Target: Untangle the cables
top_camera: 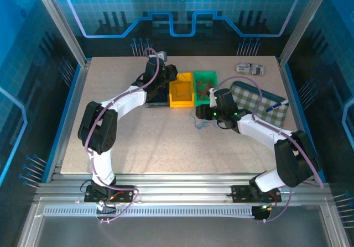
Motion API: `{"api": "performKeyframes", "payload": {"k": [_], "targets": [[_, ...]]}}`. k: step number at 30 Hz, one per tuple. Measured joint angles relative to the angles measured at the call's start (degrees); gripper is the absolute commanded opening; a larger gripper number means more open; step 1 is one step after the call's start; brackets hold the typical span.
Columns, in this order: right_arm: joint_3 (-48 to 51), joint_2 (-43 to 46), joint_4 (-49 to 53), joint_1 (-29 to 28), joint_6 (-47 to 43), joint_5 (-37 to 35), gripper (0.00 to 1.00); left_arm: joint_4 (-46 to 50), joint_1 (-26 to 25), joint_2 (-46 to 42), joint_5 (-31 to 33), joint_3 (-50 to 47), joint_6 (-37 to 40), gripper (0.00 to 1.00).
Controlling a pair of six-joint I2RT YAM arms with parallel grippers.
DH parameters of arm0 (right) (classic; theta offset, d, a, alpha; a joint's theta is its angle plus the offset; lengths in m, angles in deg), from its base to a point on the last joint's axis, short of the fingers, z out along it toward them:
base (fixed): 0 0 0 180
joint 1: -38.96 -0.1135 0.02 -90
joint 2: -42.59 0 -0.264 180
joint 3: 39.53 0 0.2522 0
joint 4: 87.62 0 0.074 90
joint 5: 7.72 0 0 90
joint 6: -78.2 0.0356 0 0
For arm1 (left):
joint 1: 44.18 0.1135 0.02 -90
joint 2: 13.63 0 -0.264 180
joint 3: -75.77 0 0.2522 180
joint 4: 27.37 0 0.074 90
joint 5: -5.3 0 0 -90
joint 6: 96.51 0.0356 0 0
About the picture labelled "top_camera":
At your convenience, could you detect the green checkered cloth pad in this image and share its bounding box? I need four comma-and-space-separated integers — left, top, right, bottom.
228, 80, 290, 129

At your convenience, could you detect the slotted grey cable duct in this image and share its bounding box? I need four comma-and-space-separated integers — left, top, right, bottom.
43, 205, 257, 218

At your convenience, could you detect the blue marker pen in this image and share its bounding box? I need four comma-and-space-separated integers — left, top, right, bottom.
265, 99, 289, 113

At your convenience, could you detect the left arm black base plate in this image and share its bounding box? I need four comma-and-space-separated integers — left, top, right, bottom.
84, 185, 137, 204

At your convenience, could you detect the yellow plastic bin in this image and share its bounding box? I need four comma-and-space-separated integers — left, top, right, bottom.
169, 71, 194, 108

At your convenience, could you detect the right arm purple hose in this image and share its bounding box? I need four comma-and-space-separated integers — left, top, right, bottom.
215, 75, 325, 224

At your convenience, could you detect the aluminium frame post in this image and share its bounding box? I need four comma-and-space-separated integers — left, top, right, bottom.
278, 0, 334, 65
30, 0, 92, 67

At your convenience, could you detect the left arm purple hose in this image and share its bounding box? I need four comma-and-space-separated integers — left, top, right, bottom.
84, 47, 140, 225

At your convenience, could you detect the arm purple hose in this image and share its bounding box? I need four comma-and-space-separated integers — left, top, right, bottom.
84, 47, 140, 225
215, 75, 325, 224

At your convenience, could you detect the aluminium frame rail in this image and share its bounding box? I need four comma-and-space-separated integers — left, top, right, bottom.
32, 172, 334, 207

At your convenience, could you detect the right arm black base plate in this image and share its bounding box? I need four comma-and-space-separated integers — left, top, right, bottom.
230, 185, 283, 204

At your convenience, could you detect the thin blue cable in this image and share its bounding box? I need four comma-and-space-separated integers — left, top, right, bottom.
189, 109, 219, 131

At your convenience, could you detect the green plastic bin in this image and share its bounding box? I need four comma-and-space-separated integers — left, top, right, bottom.
192, 70, 219, 108

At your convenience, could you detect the black plastic bin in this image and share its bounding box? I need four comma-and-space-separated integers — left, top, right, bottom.
145, 72, 170, 108

